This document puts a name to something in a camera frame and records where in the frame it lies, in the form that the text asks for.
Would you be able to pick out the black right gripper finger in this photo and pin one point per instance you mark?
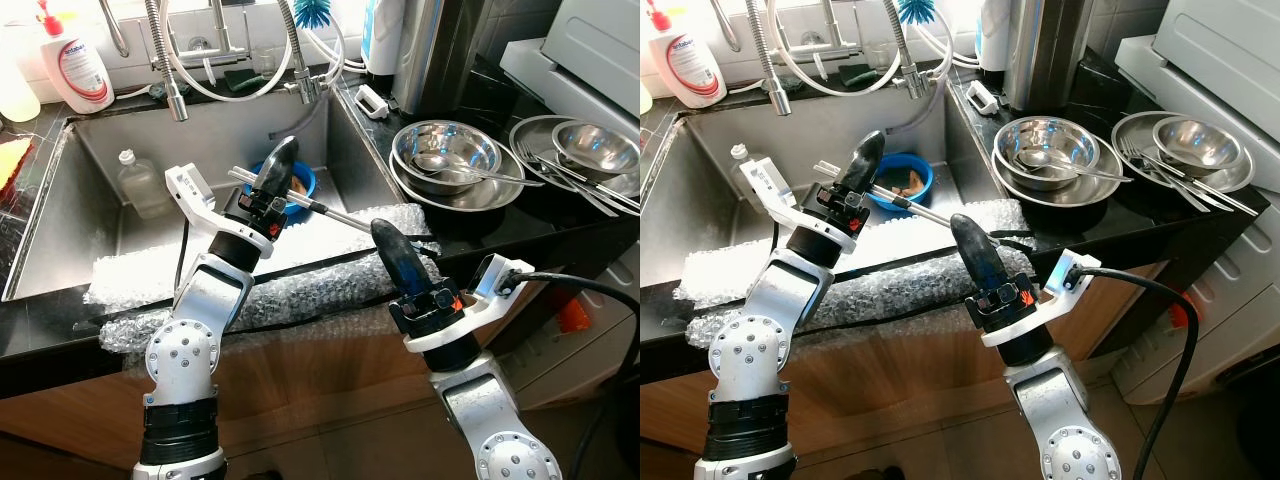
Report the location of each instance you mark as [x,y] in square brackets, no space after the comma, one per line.
[392,260]
[969,255]
[991,265]
[414,268]

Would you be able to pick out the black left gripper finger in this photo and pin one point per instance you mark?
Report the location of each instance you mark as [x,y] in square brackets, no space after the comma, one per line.
[875,170]
[287,175]
[856,170]
[267,175]

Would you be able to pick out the steel chopstick white end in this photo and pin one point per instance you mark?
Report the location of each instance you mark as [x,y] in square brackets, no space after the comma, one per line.
[340,213]
[925,208]
[828,167]
[245,173]

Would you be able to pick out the steel bowl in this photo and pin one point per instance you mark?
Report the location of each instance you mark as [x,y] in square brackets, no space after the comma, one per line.
[600,150]
[460,140]
[1060,135]
[1200,145]

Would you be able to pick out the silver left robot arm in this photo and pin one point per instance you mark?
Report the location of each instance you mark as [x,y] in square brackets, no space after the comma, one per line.
[750,360]
[185,360]

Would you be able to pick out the brown sponge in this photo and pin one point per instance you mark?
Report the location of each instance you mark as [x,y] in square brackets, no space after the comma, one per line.
[908,183]
[298,186]

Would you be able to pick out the blue plastic bowl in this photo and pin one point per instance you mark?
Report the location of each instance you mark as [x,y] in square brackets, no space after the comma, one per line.
[306,180]
[922,175]

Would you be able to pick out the stainless steel sink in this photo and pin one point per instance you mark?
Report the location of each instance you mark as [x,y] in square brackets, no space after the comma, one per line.
[800,130]
[200,130]

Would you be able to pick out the clear bubble wrap sheet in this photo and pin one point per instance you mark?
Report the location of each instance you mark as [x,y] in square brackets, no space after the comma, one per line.
[300,290]
[900,285]

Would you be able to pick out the wide steel dish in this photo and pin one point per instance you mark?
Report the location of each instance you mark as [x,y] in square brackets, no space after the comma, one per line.
[1130,130]
[470,200]
[530,135]
[1070,195]

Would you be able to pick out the green sponge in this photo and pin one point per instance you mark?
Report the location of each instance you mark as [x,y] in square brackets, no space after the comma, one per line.
[856,74]
[243,77]

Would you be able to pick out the steel spoon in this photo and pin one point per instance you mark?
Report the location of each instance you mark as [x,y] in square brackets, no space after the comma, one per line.
[432,161]
[1035,158]

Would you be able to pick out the small white plastic clip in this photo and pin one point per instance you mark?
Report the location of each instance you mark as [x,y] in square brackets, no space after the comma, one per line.
[372,102]
[982,98]

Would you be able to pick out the clear glass bottle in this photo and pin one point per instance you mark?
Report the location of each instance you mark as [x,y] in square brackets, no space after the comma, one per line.
[145,190]
[740,165]

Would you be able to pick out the wooden cabinet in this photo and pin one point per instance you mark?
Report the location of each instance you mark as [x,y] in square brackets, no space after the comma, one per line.
[320,370]
[900,370]

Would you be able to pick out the steel gooseneck faucet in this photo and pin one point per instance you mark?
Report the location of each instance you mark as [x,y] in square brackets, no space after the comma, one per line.
[295,45]
[900,45]

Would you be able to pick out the white ribbed appliance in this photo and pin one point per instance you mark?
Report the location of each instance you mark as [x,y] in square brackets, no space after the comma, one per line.
[560,360]
[1230,300]

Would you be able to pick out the small orange object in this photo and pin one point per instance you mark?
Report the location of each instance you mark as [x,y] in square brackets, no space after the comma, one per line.
[1178,315]
[572,315]

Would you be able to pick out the flexible steel sprayer faucet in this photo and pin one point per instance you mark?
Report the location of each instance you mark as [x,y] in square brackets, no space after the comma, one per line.
[770,50]
[160,50]

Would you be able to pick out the white filter canister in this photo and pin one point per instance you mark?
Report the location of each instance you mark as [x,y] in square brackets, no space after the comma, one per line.
[992,38]
[380,40]

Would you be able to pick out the blue bottle brush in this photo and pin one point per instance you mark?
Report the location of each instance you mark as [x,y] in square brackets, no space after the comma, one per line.
[312,12]
[918,10]

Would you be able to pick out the steel fork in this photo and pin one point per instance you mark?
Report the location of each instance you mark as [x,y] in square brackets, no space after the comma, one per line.
[570,180]
[1210,190]
[1160,175]
[600,190]

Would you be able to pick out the tall steel cylinder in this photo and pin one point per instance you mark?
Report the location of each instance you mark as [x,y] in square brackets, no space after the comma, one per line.
[1045,55]
[430,55]

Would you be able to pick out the white soap bottle red pump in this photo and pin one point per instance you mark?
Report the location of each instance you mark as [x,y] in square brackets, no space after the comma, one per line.
[80,75]
[690,70]

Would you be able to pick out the milky white plastic bottle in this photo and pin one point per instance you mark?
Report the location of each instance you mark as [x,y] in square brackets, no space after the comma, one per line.
[645,100]
[15,95]

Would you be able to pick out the orange cleaning cloth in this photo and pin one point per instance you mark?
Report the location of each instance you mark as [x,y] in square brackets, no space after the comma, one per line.
[12,160]

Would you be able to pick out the light grey appliance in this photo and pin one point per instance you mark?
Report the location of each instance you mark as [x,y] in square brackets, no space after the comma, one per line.
[590,50]
[1220,60]

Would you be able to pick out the steel wall mixer tap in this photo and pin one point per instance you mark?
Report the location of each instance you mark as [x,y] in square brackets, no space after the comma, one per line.
[828,28]
[217,30]

